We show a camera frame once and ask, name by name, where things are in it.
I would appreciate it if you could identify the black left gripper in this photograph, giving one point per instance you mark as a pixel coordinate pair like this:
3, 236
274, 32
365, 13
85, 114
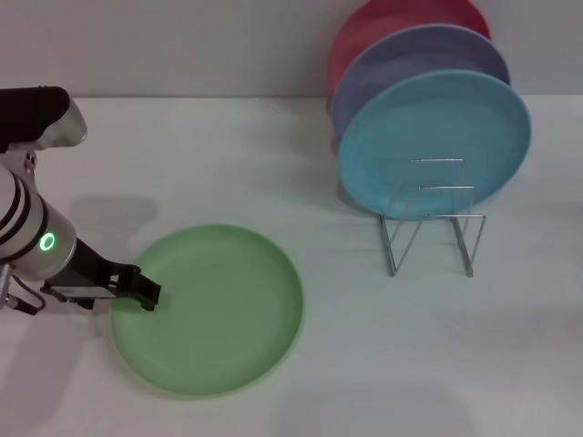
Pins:
86, 268

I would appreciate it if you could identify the green plastic plate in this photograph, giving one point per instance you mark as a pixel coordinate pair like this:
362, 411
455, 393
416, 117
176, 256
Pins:
218, 328

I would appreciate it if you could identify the blue plastic plate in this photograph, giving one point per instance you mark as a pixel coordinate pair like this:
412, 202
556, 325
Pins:
432, 118

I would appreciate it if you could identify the purple plastic plate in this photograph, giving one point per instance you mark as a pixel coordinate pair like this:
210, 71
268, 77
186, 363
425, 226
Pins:
410, 54

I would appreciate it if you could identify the red plastic plate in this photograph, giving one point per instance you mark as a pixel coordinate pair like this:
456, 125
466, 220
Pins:
387, 23

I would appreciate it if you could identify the silver black left wrist module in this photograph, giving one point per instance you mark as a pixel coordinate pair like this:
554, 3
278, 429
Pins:
41, 118

